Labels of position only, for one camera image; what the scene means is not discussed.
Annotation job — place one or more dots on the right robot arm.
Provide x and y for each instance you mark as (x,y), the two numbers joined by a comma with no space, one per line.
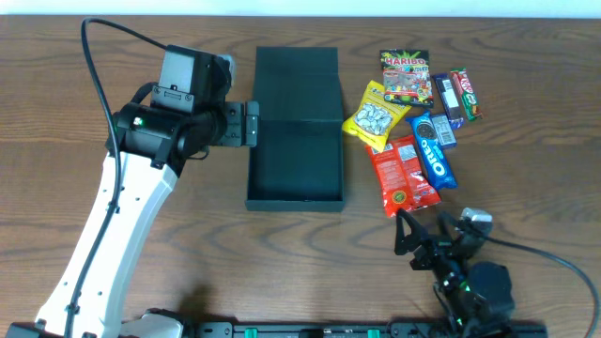
(477,299)

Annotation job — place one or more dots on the red snack bag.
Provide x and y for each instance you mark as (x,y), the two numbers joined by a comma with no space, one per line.
(402,182)

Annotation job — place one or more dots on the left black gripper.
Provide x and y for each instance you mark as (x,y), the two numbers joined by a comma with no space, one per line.
(251,123)

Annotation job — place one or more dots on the small blue snack box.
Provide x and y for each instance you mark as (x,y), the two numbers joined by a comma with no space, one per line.
(444,131)

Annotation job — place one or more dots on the Haribo gummy candy bag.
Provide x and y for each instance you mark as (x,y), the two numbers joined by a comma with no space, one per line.
(406,77)

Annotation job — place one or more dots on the yellow seed snack bag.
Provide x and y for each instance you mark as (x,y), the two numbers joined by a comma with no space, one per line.
(375,117)

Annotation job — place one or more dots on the black mounting rail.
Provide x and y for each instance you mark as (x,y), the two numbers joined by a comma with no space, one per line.
(322,330)

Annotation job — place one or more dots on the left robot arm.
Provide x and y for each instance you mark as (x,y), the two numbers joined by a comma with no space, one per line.
(167,123)

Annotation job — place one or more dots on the dark green gift box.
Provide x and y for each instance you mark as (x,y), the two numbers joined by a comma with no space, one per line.
(298,162)

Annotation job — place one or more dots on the blue Oreo cookie pack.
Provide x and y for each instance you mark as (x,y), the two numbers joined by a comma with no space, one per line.
(439,173)

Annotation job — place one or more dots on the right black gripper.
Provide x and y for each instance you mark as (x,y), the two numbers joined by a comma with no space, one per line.
(426,252)

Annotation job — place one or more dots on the dark purple chocolate bar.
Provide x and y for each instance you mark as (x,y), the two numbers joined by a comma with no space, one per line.
(449,100)

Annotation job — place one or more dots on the red green KitKat bar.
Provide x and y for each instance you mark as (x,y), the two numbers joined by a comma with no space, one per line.
(466,93)

